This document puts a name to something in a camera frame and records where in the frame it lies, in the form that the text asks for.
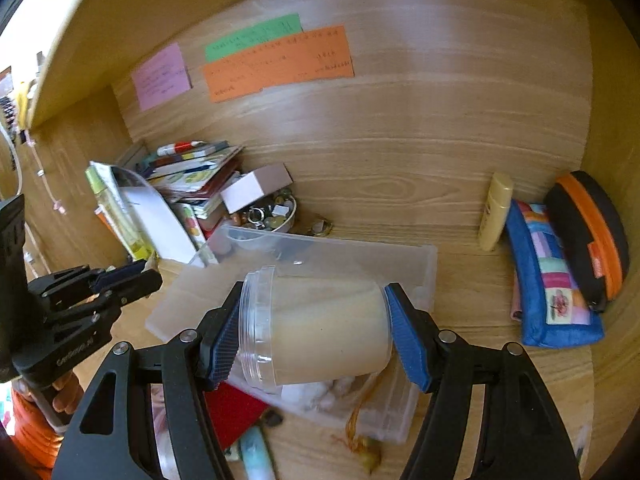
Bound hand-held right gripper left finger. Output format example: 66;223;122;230
50;280;246;480

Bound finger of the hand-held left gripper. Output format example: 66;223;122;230
29;259;148;306
47;270;163;346

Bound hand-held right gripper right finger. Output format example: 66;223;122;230
384;282;583;480

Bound red cloth pouch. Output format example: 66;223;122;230
205;381;271;453

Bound clear jar with cream filling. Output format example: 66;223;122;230
238;267;393;395

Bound clear plastic storage box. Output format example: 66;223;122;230
145;224;438;445

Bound pale green tube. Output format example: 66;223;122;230
237;426;278;480

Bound orange tassel charm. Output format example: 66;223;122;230
330;375;386;473

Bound wooden desktop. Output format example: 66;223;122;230
65;220;596;480

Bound person's left hand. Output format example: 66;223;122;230
50;367;83;416

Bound yellow-green bottle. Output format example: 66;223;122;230
85;162;156;261

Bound fruit print booklet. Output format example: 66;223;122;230
180;205;206;251

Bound white cotton balls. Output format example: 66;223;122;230
280;377;351;413

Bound clear plastic bowl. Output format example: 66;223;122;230
220;227;288;261

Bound stack of books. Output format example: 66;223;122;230
145;141;246;221

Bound red and white marker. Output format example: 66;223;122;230
157;141;207;157

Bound bowl of beads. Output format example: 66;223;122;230
227;189;298;233

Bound white and pink cardboard box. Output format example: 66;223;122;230
220;163;294;215

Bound cream lotion tube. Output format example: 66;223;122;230
478;172;514;252

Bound blue patchwork pouch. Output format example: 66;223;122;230
505;199;606;348

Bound pink paper note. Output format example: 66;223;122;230
131;42;193;112

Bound black and orange pencil case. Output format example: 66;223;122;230
543;170;631;313

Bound wooden shelf board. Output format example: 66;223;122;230
22;0;118;130

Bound orange paper note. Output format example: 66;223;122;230
203;25;356;104

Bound green paper note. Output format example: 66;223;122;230
204;13;303;63

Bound pink bead string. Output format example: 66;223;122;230
27;135;66;216

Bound white cable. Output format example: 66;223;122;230
0;125;23;196

